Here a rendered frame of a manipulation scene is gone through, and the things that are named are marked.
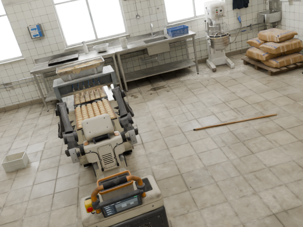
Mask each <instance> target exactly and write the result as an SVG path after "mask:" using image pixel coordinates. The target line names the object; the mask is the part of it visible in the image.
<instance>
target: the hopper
mask: <svg viewBox="0 0 303 227"><path fill-rule="evenodd" d="M94 60H96V61H102V62H98V63H94V64H90V65H86V66H82V67H79V68H74V67H75V66H77V65H78V66H81V65H83V64H87V62H91V61H94ZM103 65H104V59H103V58H102V57H97V58H93V59H88V60H84V61H81V62H77V63H73V64H69V65H65V66H61V67H57V68H56V74H57V75H58V76H59V77H60V78H61V79H62V80H63V81H64V82H67V81H71V80H74V79H78V78H82V77H86V76H90V75H93V74H97V73H101V72H103ZM71 68H74V69H71ZM68 69H71V70H68ZM64 70H67V71H64ZM61 71H62V72H61Z"/></svg>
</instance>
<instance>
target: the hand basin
mask: <svg viewBox="0 0 303 227"><path fill-rule="evenodd" d="M268 1H269V10H267V11H263V12H259V13H257V23H265V24H268V29H270V23H274V22H276V24H275V26H274V27H273V24H272V28H277V26H276V25H277V22H278V21H281V20H282V4H286V5H288V4H289V1H292V0H268ZM268 1H267V2H268ZM267 2H266V4H267ZM282 2H283V3H282Z"/></svg>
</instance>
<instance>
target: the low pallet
mask: <svg viewBox="0 0 303 227"><path fill-rule="evenodd" d="M241 60H243V64H244V65H248V64H254V65H255V69H256V70H259V69H266V70H268V75H269V76H273V75H276V74H279V73H284V72H287V71H291V70H294V69H298V68H302V67H303V61H301V62H298V63H294V64H291V65H287V66H284V67H281V68H273V67H270V66H267V65H265V64H264V63H262V61H255V60H252V59H250V58H248V57H245V58H241Z"/></svg>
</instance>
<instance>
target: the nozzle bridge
mask: <svg viewBox="0 0 303 227"><path fill-rule="evenodd" d="M98 79H99V81H100V85H99V84H98ZM93 80H94V83H95V86H94V85H93ZM88 81H89V84H90V88H89V87H88V83H87V82H88ZM77 84H78V86H79V88H80V90H78V88H77ZM82 84H84V86H85V89H84V88H83V85H82ZM111 84H113V87H114V88H116V87H117V80H116V76H115V72H114V70H113V68H112V67H111V66H110V65H109V66H105V67H103V72H101V73H97V74H93V75H90V76H86V77H82V78H78V79H74V80H71V81H67V82H64V81H63V80H62V79H61V78H58V79H55V80H54V82H53V89H54V92H55V95H56V98H57V100H59V102H60V103H62V102H64V101H63V97H67V96H70V95H75V94H78V93H82V92H85V91H89V90H93V89H96V88H100V87H103V86H107V85H111ZM72 85H73V88H74V90H75V92H73V90H72Z"/></svg>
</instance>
